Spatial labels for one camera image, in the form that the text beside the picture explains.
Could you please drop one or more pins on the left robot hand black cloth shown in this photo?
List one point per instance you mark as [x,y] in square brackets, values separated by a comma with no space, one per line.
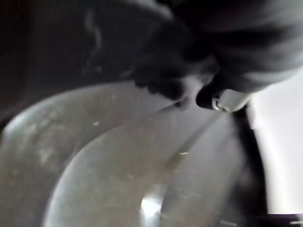
[236,42]

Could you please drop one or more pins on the silver robot left leg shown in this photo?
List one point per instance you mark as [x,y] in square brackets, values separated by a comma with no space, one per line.
[118,165]

